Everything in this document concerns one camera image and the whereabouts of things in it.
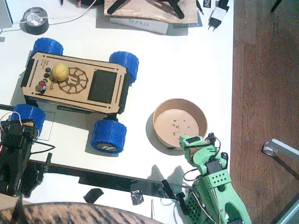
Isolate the grey metal leg with caster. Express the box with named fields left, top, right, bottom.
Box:
left=263, top=138, right=299, bottom=164

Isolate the brown striped fur blanket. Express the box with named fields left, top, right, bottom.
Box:
left=0, top=192, right=162, bottom=224

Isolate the black tripod stand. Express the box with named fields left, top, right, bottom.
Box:
left=107, top=0, right=185, bottom=19

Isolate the long black bar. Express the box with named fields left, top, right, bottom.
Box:
left=28, top=160, right=187, bottom=199

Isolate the dark folder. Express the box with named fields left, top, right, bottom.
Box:
left=168, top=10, right=203, bottom=28

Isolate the white cable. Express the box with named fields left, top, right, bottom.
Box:
left=0, top=0, right=98, bottom=33

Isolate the light grey box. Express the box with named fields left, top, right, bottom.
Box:
left=0, top=0, right=14, bottom=28

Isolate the black pen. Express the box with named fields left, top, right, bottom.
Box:
left=195, top=0, right=205, bottom=16

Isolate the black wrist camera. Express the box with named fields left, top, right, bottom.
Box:
left=205, top=132, right=221, bottom=147

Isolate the grey metal bar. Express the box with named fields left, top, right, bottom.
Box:
left=272, top=198, right=299, bottom=224

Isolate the white SUNLU box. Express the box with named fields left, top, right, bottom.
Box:
left=109, top=15, right=169, bottom=35

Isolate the black table clamp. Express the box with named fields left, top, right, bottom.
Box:
left=38, top=153, right=53, bottom=182
left=162, top=179, right=190, bottom=216

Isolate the white and black power adapter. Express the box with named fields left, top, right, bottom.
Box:
left=207, top=0, right=231, bottom=32

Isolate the flat black tape piece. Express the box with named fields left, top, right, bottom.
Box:
left=83, top=188, right=104, bottom=204

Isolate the wooden rover with blue wheels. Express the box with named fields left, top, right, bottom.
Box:
left=21, top=37, right=140, bottom=156

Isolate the black camera cable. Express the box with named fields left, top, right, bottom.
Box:
left=29, top=140, right=56, bottom=155

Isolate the grey duct tape roll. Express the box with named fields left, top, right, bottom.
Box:
left=19, top=7, right=50, bottom=35

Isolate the brown wooden board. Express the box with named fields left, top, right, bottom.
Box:
left=104, top=0, right=198, bottom=25

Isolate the round brown cardboard bowl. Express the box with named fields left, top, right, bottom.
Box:
left=153, top=98, right=208, bottom=151

